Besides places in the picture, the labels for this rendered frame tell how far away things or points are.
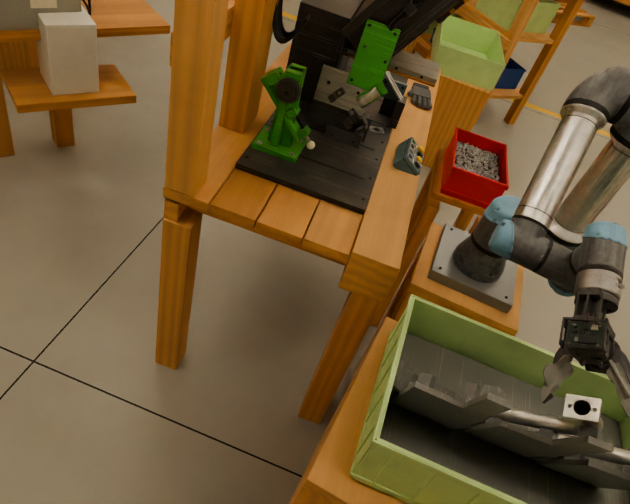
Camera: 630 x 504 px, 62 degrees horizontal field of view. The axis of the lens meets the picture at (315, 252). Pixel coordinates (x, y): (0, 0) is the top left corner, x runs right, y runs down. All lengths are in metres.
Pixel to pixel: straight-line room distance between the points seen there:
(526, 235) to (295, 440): 1.27
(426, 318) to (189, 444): 1.05
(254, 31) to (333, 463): 1.18
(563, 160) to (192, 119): 0.86
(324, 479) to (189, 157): 0.85
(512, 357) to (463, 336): 0.13
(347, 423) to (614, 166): 0.84
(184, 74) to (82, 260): 1.40
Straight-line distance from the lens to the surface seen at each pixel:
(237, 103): 1.76
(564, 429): 1.15
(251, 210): 1.50
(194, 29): 1.28
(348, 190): 1.64
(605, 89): 1.28
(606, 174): 1.38
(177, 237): 1.63
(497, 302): 1.56
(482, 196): 2.00
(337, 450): 1.21
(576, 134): 1.24
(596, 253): 1.09
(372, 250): 1.46
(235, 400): 2.13
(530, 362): 1.41
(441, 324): 1.34
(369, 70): 1.85
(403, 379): 1.16
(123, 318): 2.32
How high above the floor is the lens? 1.84
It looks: 42 degrees down
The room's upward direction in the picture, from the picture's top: 19 degrees clockwise
